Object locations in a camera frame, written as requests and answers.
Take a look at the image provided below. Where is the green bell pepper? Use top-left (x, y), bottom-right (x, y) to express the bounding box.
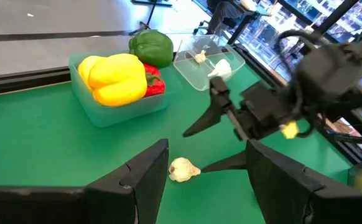
top-left (128, 29), bottom-right (174, 69)

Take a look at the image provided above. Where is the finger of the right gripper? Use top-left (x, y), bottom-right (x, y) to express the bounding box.
top-left (200, 150), bottom-right (248, 174)
top-left (182, 76), bottom-right (234, 139)

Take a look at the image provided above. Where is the small garlic bulb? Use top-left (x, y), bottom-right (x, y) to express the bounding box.
top-left (193, 49), bottom-right (208, 65)

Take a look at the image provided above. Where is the white garlic bulb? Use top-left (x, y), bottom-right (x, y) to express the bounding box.
top-left (207, 58), bottom-right (233, 79)

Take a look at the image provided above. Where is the teal translucent plastic basket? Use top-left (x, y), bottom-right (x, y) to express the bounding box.
top-left (68, 51), bottom-right (170, 128)

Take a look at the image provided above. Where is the black office chair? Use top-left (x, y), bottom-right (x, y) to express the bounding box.
top-left (192, 0), bottom-right (262, 35)

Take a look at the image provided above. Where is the red bell pepper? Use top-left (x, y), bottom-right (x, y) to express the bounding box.
top-left (143, 63), bottom-right (167, 98)

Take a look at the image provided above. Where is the yellow cable tag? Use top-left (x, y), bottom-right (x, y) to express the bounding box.
top-left (279, 121), bottom-right (300, 140)

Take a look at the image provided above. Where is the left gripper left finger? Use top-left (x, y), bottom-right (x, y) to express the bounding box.
top-left (0, 138), bottom-right (170, 224)

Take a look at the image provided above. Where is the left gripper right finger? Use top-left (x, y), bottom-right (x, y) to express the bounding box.
top-left (245, 139), bottom-right (362, 224)

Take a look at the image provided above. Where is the green table mat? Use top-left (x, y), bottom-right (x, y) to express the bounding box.
top-left (0, 52), bottom-right (356, 224)

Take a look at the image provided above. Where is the clear plastic basket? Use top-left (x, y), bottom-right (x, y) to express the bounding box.
top-left (172, 34), bottom-right (246, 92)

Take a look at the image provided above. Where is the yellow bell pepper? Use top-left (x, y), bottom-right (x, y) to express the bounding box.
top-left (87, 53), bottom-right (149, 108)
top-left (77, 55), bottom-right (107, 91)

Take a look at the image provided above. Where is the black tripod stand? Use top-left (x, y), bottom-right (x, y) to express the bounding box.
top-left (128, 0), bottom-right (173, 36)

